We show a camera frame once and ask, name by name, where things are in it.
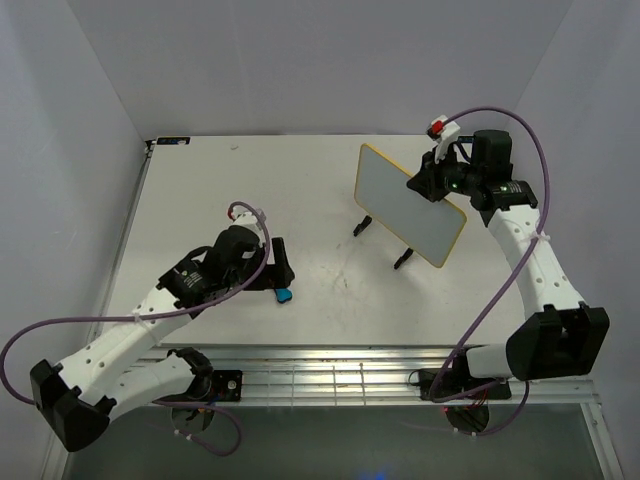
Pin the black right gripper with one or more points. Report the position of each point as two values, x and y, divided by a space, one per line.
425 181

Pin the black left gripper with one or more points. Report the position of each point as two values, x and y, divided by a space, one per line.
276 275

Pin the blue whiteboard eraser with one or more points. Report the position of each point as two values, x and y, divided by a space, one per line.
283 295

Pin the yellow framed small whiteboard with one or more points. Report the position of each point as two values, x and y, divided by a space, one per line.
430 230

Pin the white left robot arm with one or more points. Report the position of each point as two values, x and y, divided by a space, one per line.
82 394

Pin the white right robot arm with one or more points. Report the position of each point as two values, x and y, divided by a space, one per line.
561 335

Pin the blue label sticker left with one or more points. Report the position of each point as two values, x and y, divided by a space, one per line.
178 141

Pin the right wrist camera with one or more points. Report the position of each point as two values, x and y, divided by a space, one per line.
443 132

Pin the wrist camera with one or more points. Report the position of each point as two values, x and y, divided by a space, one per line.
443 132
243 217

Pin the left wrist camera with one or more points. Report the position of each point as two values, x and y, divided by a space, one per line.
243 217

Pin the aluminium frame rails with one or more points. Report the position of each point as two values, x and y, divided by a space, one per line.
355 328

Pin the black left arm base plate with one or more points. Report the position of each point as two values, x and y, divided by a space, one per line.
217 386

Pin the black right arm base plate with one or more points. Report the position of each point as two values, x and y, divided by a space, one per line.
453 384

